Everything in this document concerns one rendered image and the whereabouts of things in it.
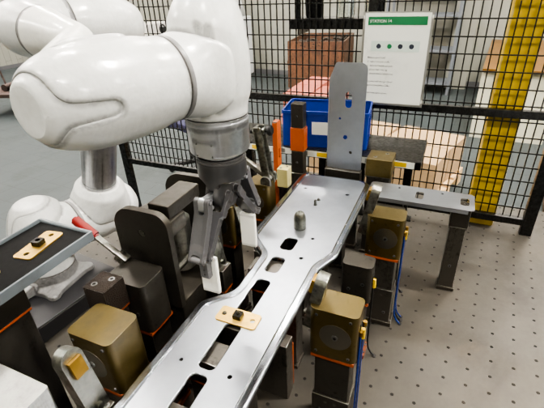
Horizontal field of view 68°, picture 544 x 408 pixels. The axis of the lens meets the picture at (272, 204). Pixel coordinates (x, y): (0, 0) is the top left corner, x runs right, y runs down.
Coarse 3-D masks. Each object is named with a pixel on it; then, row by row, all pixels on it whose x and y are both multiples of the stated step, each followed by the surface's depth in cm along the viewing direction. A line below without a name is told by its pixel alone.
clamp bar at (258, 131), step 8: (256, 128) 107; (264, 128) 108; (272, 128) 108; (256, 136) 108; (264, 136) 111; (256, 144) 110; (264, 144) 112; (264, 152) 110; (264, 160) 111; (264, 168) 112; (272, 168) 115
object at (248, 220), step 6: (240, 216) 73; (246, 216) 72; (252, 216) 72; (240, 222) 73; (246, 222) 73; (252, 222) 72; (240, 228) 74; (246, 228) 73; (252, 228) 73; (246, 234) 74; (252, 234) 74; (246, 240) 75; (252, 240) 74; (252, 246) 75
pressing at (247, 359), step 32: (288, 192) 120; (320, 192) 120; (352, 192) 119; (288, 224) 105; (320, 224) 104; (352, 224) 105; (288, 256) 93; (320, 256) 92; (288, 288) 83; (192, 320) 76; (288, 320) 76; (160, 352) 69; (192, 352) 69; (256, 352) 69; (160, 384) 64; (224, 384) 64; (256, 384) 64
